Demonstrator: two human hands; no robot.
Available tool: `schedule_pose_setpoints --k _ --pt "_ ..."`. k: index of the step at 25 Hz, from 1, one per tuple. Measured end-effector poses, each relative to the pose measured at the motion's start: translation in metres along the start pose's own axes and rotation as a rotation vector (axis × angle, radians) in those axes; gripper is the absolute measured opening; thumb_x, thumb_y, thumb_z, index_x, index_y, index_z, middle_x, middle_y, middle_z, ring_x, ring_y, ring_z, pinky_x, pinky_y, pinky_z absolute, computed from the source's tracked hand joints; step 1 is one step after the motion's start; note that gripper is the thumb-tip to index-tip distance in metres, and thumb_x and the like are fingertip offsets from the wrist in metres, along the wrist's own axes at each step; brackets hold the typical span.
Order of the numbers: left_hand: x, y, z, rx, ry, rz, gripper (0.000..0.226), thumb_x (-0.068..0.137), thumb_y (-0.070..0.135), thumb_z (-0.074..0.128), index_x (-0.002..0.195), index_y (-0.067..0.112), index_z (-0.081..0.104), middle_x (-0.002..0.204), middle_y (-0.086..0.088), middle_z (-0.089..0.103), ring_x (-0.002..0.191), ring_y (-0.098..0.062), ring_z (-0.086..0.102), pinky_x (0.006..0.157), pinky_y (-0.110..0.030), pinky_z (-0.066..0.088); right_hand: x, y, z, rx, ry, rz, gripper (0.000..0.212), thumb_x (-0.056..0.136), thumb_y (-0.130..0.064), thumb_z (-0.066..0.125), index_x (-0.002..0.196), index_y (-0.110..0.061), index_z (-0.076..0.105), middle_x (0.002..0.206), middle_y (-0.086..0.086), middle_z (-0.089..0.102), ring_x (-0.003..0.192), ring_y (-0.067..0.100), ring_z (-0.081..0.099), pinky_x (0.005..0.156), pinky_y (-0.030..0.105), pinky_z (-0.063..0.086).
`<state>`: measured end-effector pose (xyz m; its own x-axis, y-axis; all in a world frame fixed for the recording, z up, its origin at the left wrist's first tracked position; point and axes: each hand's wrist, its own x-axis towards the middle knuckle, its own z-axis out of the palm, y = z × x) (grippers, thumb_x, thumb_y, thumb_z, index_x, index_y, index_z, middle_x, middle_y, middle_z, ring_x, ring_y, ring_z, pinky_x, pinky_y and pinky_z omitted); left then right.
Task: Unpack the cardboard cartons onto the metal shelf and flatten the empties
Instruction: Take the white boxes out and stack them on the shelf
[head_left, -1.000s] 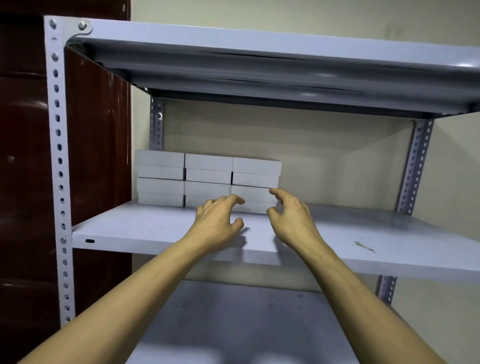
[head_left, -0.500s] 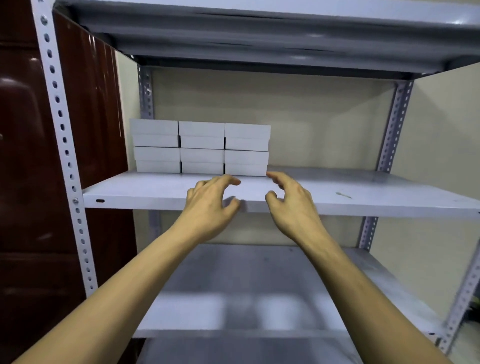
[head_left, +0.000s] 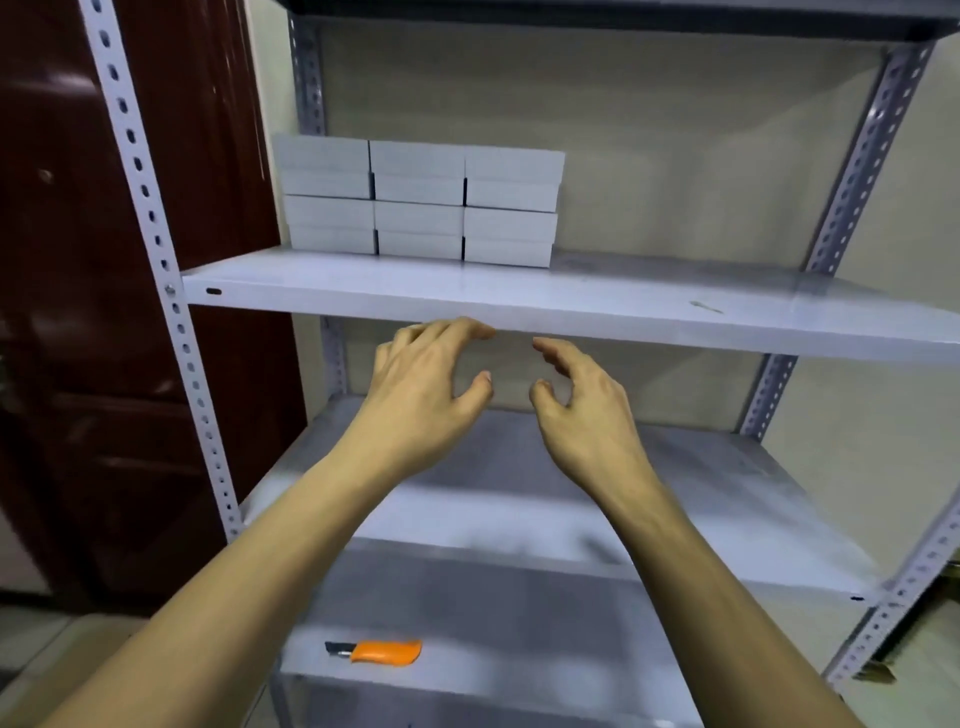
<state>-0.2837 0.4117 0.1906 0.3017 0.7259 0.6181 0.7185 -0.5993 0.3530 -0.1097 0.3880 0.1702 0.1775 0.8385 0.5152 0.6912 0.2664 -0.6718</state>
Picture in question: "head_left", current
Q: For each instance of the person's right hand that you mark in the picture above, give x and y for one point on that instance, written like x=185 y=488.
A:
x=593 y=428

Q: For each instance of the person's left hand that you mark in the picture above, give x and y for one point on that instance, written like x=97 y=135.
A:
x=413 y=405

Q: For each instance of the white metal shelving rack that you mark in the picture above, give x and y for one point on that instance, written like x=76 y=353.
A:
x=600 y=293

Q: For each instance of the tidy row of white boxes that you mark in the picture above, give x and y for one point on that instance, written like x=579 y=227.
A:
x=420 y=203

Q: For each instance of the orange utility knife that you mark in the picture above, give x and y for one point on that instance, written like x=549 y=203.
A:
x=387 y=653

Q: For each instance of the person's left forearm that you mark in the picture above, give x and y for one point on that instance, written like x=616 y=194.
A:
x=225 y=615

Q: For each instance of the person's right forearm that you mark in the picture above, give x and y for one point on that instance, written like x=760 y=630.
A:
x=720 y=615

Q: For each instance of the dark wooden door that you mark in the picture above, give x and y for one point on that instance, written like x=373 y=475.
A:
x=90 y=300

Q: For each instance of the black and gold object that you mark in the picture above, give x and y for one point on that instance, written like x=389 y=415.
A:
x=882 y=671

